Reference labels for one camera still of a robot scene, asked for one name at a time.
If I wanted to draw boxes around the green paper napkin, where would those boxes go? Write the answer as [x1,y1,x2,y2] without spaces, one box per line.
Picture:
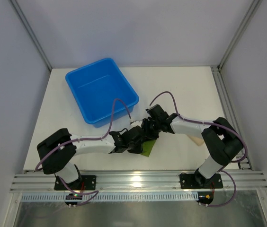
[141,140,156,157]

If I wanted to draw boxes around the beige cutlery tray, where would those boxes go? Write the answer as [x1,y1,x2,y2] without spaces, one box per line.
[188,136,205,146]

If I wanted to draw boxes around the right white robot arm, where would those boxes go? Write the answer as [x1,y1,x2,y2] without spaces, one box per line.
[142,105,244,189]

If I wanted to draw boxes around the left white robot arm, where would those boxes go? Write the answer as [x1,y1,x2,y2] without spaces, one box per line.
[35,126,145,190]

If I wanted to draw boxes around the blue plastic bin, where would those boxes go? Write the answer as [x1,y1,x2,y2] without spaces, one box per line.
[65,58,139,128]

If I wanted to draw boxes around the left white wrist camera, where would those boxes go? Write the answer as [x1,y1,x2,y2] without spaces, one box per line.
[130,120,142,127]

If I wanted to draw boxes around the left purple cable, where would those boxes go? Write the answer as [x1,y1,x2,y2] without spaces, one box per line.
[34,98,134,206]

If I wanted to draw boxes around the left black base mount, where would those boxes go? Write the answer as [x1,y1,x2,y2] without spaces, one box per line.
[54,175,97,191]

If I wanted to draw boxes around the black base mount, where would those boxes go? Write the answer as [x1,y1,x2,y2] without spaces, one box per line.
[54,175,97,191]
[179,173,223,189]

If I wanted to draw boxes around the white slotted cable duct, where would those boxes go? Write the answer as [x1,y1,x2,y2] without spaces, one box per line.
[20,191,198,202]

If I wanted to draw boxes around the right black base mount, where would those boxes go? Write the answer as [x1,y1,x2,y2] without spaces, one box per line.
[179,173,223,189]

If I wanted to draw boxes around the right aluminium side rail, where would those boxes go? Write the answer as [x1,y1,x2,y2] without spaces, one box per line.
[211,66,253,171]

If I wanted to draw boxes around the aluminium front rail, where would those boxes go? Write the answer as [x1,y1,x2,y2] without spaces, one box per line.
[10,170,267,192]

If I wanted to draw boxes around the right aluminium frame post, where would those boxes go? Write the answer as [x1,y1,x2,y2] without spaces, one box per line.
[217,0,262,71]

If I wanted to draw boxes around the aluminium frame post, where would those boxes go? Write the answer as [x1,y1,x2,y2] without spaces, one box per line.
[8,0,53,72]
[217,0,262,71]

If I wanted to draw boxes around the left aluminium frame post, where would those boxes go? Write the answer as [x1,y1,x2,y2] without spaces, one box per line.
[8,0,53,72]

